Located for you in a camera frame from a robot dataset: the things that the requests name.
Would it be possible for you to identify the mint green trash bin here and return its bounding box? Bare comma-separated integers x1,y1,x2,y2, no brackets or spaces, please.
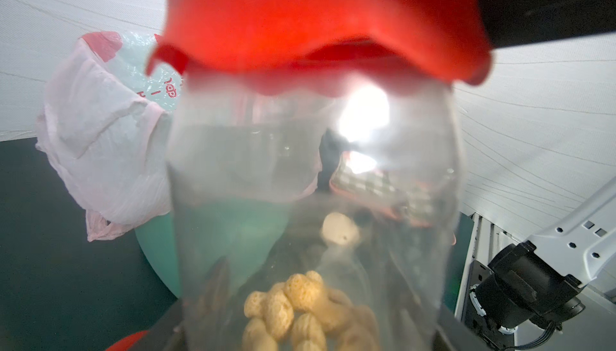
135,214,181,297

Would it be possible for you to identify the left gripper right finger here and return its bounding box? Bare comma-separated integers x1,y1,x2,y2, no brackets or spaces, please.
432,305,490,351

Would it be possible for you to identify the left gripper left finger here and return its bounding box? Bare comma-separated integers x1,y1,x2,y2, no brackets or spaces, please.
129,299,185,351

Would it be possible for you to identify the red lid peanut jar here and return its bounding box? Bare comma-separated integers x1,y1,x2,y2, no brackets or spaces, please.
106,330,148,351
147,0,492,350

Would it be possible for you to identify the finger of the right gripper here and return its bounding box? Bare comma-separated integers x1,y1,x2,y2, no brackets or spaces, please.
478,0,615,49

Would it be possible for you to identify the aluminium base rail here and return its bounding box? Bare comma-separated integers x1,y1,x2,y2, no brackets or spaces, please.
454,212,519,321

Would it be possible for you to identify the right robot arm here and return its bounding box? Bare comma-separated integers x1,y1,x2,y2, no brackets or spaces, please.
455,0,615,350

